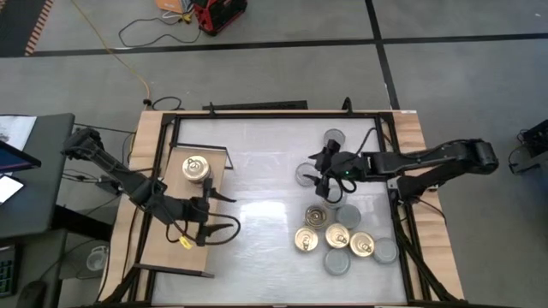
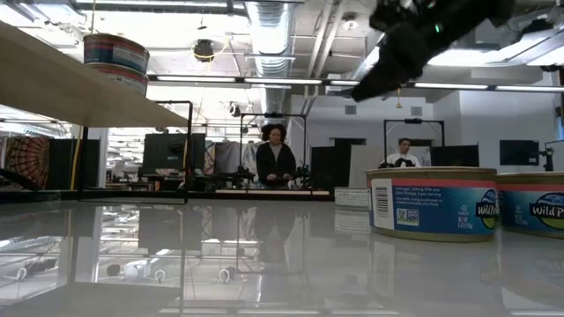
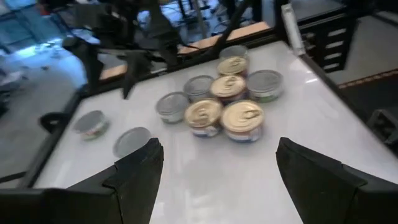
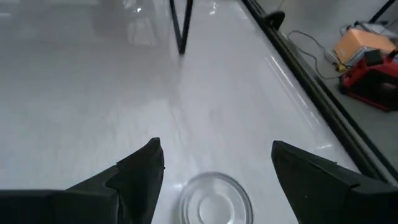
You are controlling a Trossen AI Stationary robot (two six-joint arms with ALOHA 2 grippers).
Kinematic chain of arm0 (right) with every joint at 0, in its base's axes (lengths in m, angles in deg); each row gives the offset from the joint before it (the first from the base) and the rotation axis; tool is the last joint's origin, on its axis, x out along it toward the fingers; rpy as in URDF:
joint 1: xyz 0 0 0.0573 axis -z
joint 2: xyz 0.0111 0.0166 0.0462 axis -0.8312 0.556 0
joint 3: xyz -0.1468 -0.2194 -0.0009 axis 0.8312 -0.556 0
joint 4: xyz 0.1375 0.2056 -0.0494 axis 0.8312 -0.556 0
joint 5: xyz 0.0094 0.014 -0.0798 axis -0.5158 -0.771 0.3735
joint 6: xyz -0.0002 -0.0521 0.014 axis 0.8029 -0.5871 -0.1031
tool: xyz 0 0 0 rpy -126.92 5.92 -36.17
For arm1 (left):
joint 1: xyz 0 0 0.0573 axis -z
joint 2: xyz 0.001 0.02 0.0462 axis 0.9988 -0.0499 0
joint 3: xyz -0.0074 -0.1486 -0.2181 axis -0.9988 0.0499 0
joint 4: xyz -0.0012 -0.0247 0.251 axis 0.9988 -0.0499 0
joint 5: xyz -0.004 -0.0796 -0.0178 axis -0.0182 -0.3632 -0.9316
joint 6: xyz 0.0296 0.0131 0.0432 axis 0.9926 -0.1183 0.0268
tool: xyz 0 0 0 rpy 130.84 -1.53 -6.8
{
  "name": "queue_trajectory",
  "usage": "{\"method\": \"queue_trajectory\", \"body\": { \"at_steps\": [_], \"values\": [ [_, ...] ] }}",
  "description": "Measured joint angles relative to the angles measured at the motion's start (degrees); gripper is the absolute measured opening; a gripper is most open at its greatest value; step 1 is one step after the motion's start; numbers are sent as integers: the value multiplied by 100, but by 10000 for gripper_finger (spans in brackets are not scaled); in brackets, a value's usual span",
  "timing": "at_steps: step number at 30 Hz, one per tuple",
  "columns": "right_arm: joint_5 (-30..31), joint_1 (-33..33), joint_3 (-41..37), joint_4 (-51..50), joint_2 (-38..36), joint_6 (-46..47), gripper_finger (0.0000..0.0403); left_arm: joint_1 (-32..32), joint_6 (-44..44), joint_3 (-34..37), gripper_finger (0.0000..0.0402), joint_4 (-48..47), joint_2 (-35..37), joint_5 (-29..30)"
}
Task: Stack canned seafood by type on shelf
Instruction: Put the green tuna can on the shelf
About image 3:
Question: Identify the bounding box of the black bracket block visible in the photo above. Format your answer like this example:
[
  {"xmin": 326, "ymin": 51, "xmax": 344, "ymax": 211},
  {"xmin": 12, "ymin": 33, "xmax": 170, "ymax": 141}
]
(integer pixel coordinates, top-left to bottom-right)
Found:
[{"xmin": 365, "ymin": 108, "xmax": 398, "ymax": 156}]

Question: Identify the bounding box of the black slatted cabinet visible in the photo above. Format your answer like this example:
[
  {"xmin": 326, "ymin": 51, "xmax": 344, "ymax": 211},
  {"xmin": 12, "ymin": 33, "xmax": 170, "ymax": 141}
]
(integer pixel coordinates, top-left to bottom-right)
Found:
[{"xmin": 297, "ymin": 14, "xmax": 358, "ymax": 74}]

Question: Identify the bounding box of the black floor mat striped edge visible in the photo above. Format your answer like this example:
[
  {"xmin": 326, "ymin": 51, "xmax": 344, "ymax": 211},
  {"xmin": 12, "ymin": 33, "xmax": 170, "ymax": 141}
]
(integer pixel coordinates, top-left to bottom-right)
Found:
[{"xmin": 337, "ymin": 68, "xmax": 398, "ymax": 125}]

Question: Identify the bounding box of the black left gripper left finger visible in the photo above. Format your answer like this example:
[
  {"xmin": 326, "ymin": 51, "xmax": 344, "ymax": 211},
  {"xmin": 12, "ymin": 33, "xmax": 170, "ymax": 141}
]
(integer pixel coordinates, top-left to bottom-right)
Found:
[{"xmin": 43, "ymin": 138, "xmax": 164, "ymax": 224}]

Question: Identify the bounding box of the black frame clamp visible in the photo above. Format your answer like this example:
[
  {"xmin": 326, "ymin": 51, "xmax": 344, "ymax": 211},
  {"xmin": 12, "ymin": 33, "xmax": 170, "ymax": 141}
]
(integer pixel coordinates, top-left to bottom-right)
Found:
[{"xmin": 38, "ymin": 111, "xmax": 68, "ymax": 134}]

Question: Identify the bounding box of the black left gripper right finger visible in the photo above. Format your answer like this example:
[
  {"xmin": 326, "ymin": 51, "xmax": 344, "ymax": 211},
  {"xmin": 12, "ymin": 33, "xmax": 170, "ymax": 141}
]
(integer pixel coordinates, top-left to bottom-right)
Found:
[{"xmin": 275, "ymin": 137, "xmax": 398, "ymax": 224}]

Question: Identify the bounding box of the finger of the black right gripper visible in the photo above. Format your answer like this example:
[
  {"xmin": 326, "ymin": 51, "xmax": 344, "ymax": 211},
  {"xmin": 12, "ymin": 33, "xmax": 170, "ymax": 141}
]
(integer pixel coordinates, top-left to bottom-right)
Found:
[
  {"xmin": 121, "ymin": 49, "xmax": 155, "ymax": 100},
  {"xmin": 62, "ymin": 36, "xmax": 105, "ymax": 94}
]

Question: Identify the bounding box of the gold-lid blue-label seafood can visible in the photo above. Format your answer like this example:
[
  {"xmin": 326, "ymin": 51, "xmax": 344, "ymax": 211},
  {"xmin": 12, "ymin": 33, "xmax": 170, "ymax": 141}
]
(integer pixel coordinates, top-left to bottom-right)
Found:
[
  {"xmin": 210, "ymin": 74, "xmax": 248, "ymax": 105},
  {"xmin": 220, "ymin": 99, "xmax": 265, "ymax": 144},
  {"xmin": 216, "ymin": 55, "xmax": 249, "ymax": 78},
  {"xmin": 183, "ymin": 98, "xmax": 224, "ymax": 139}
]

